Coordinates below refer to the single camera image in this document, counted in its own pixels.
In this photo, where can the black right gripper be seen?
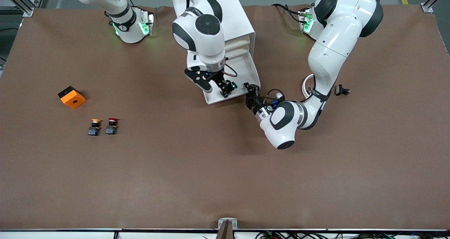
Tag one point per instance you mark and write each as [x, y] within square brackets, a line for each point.
[218, 77]

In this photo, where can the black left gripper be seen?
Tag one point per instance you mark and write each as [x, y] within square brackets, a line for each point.
[254, 103]

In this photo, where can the green-capped push button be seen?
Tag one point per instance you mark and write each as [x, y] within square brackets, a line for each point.
[234, 85]

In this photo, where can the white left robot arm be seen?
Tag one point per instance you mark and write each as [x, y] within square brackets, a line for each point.
[334, 45]

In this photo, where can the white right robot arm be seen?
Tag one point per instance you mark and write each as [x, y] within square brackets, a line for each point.
[205, 38]

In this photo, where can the red-capped push button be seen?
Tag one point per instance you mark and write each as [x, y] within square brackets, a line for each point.
[111, 129]

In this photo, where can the yellow-capped push button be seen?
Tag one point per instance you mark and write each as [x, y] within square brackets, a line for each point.
[93, 130]

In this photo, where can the brown table cover mat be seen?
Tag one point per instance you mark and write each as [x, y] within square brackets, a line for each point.
[211, 161]

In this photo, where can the orange and black box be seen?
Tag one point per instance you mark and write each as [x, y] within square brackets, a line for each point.
[73, 100]

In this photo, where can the black square push switch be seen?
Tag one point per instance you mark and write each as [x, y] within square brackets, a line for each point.
[342, 90]

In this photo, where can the grey metal mounting bracket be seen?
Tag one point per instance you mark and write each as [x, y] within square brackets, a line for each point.
[220, 222]

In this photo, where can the brown camera mast profile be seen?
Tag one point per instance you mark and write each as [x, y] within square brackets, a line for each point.
[225, 232]

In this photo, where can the white table edge rail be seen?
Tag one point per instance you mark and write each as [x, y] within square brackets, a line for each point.
[70, 234]

